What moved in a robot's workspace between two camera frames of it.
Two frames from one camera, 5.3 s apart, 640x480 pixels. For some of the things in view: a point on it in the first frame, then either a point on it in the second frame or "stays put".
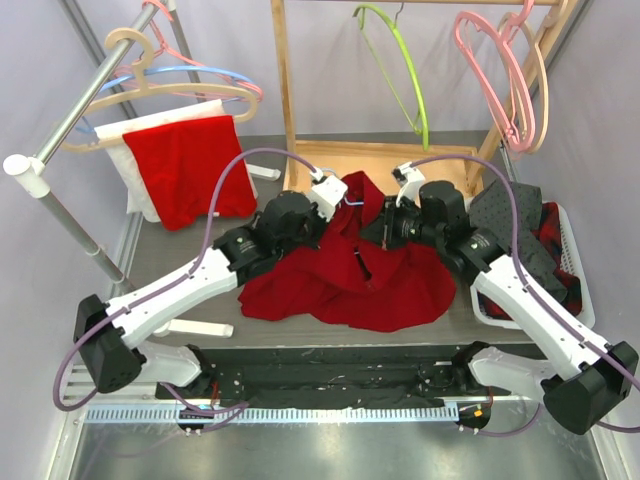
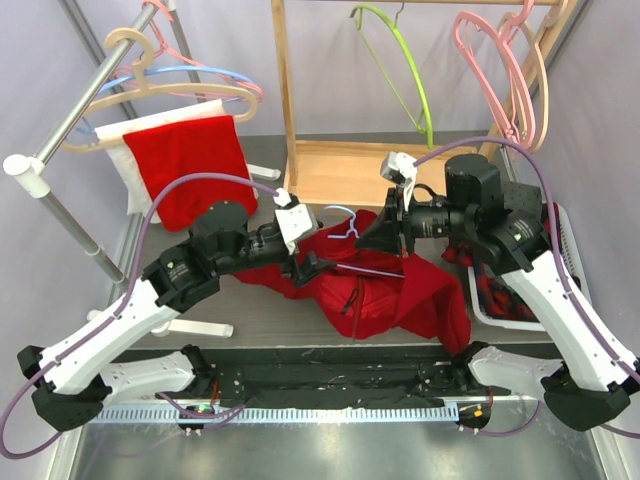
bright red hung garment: x=180 y=163 stays put
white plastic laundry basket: x=571 y=262 stays put
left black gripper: x=322 y=224 → x=310 y=267
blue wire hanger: x=344 y=198 → x=353 y=231
